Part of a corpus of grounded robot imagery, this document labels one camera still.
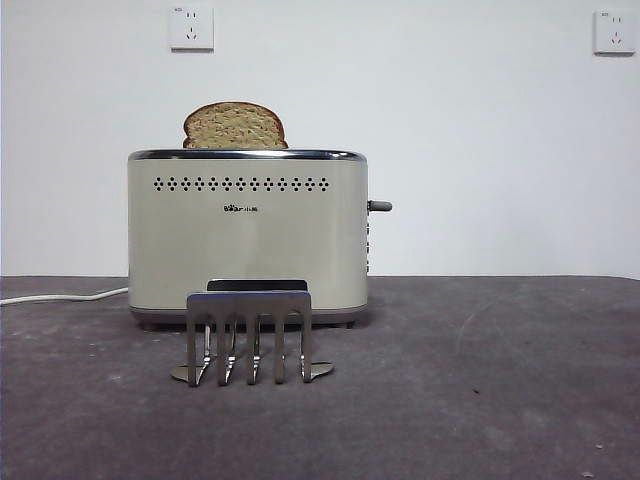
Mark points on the brown-crusted bread slice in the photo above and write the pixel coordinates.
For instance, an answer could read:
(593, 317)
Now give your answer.
(234, 127)

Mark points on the grey toaster lever knob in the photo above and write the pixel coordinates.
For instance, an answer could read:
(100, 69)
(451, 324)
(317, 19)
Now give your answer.
(380, 205)

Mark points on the cream steel two-slot toaster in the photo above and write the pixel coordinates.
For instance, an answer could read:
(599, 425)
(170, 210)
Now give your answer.
(250, 245)

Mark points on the stainless steel toast rack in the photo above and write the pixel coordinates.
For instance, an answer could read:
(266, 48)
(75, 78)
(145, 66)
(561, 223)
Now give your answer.
(248, 302)

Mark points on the white wall power socket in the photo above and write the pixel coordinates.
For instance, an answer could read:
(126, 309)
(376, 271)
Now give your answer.
(191, 28)
(616, 32)

